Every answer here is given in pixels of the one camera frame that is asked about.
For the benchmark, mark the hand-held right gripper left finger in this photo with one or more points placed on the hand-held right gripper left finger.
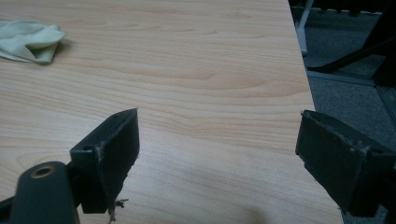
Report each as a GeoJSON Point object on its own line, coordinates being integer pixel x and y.
{"type": "Point", "coordinates": [109, 155]}

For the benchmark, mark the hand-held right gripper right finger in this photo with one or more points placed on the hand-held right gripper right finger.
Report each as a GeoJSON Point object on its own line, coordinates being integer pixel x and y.
{"type": "Point", "coordinates": [336, 158]}

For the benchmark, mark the light green sock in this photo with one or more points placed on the light green sock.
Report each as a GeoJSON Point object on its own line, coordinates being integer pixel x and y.
{"type": "Point", "coordinates": [25, 40]}

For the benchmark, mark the black stand base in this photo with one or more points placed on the black stand base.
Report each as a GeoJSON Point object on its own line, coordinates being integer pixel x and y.
{"type": "Point", "coordinates": [367, 49]}

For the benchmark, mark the white metal stand leg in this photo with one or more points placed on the white metal stand leg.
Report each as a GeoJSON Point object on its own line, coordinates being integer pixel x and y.
{"type": "Point", "coordinates": [302, 34]}

